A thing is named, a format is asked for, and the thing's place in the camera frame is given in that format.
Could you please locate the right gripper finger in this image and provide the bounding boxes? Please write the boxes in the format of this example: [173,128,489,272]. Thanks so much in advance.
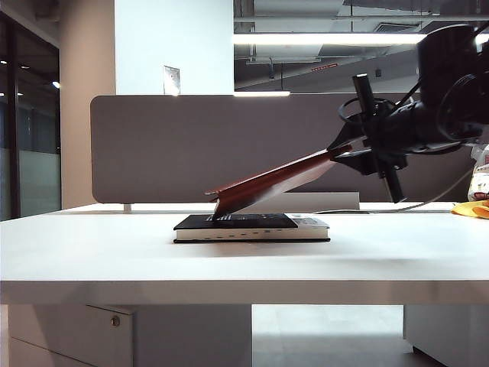
[330,148,383,177]
[327,124,368,151]

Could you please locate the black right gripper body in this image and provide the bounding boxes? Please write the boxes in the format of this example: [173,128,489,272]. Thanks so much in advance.
[351,73,426,204]

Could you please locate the red leather book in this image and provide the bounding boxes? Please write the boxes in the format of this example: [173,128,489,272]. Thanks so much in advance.
[204,144,355,222]

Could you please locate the black hardcover book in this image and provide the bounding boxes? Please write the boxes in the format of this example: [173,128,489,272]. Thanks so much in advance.
[173,213,332,245]

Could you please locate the short ceiling light strip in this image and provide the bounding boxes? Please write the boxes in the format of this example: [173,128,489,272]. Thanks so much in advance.
[233,90,291,97]

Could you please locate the clear plastic snack bag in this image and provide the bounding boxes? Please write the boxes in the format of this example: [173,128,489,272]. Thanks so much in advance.
[468,144,489,203]

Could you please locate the long ceiling light strip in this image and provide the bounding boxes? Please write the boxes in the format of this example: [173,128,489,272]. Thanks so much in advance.
[232,33,429,46]

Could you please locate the ceiling air vent grille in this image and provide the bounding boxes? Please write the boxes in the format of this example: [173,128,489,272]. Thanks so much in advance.
[373,21,423,34]

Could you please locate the yellow cloth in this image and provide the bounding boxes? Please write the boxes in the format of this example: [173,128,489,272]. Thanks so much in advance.
[450,199,489,219]

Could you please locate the grey fabric desk divider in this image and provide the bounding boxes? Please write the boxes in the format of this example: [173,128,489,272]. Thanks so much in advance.
[90,93,489,205]

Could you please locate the white storage cabinet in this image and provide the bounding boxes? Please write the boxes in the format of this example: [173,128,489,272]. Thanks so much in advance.
[403,304,489,367]

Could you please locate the dark framed glass partition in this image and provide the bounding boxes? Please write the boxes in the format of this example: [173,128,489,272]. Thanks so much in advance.
[0,11,63,222]

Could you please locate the white drawer cabinet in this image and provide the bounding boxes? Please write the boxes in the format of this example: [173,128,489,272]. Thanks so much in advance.
[8,304,253,367]

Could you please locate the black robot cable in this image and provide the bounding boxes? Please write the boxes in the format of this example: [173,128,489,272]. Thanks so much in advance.
[337,82,422,124]

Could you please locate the grey power cable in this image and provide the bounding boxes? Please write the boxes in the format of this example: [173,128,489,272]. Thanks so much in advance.
[313,170,474,214]

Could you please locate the silver wall plate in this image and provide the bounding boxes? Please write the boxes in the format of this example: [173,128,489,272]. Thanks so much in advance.
[163,65,181,96]

